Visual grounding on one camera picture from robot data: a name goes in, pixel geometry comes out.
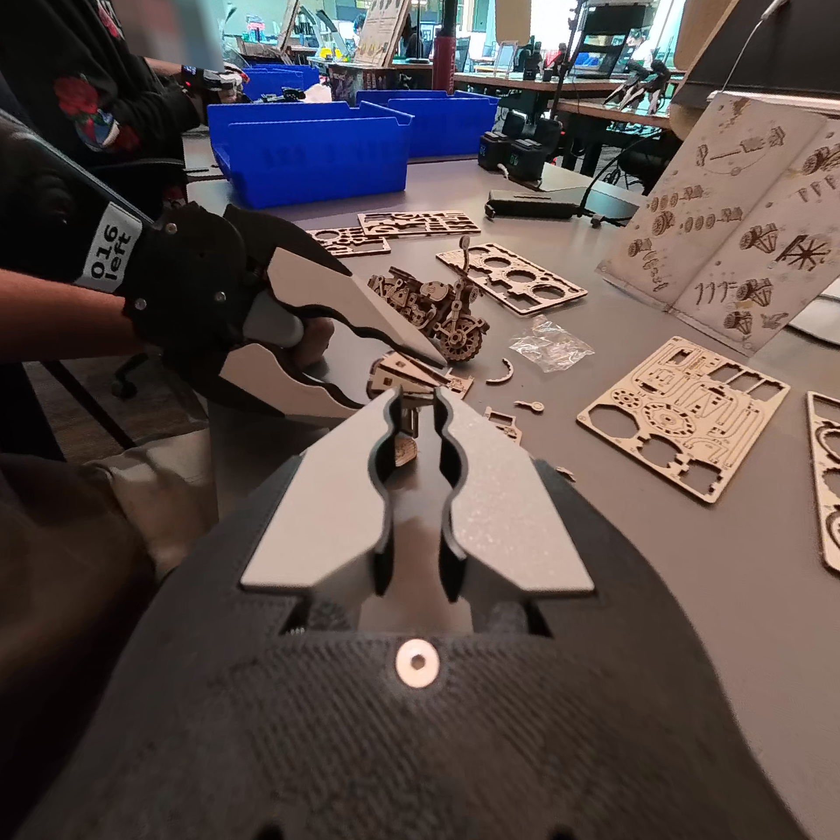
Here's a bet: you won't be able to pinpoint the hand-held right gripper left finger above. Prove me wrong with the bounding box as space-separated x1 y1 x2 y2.
239 386 403 634

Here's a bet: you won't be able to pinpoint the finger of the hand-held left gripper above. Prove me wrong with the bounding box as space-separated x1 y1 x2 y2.
197 341 370 422
223 203 450 368

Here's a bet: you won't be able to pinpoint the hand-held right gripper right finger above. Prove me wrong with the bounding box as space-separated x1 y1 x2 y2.
433 386 595 634

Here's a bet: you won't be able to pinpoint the wooden wheel sub-assembly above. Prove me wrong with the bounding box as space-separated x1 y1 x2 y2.
365 350 455 468

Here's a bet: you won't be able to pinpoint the person's left forearm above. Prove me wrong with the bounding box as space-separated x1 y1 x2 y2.
0 266 135 365

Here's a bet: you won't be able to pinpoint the person's left hand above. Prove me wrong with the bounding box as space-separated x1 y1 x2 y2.
289 317 337 383

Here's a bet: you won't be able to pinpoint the small wooden part sheet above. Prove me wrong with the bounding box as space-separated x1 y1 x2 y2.
306 226 392 258

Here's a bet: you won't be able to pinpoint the wooden motorcycle model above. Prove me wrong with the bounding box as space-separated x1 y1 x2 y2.
367 238 490 366

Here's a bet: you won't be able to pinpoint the large blue plastic bin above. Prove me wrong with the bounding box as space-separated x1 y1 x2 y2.
206 100 414 210

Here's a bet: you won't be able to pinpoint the long wooden part sheet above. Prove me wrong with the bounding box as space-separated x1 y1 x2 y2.
357 210 482 239

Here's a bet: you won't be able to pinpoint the person's tan trousers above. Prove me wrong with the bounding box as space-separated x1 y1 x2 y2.
85 420 221 585

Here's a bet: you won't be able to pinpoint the wooden sheet with round holes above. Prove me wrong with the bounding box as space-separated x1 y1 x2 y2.
436 241 589 318
806 390 840 573

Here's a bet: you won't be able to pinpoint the small clear plastic bag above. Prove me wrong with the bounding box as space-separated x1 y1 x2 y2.
508 315 595 374

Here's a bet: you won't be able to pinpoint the flat black device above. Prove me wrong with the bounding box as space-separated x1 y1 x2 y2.
485 189 582 221

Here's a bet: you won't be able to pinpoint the black battery charger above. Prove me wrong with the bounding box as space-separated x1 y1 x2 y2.
479 131 519 172
508 138 550 182

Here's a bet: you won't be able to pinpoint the wooden sheet with gear cutouts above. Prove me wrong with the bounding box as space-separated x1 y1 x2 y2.
577 336 791 505

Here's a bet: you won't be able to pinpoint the red and black cylinder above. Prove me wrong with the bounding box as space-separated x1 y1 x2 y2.
432 0 459 101

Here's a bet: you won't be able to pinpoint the printed display board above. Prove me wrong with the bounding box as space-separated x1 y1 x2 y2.
357 0 412 67

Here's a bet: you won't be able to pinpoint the wood-edged background table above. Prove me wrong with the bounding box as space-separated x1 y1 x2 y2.
453 66 680 135

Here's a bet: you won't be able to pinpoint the open instruction booklet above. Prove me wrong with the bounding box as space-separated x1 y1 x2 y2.
596 92 840 357

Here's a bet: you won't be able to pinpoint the brown cardboard panel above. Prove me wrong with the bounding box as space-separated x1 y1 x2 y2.
669 0 840 122

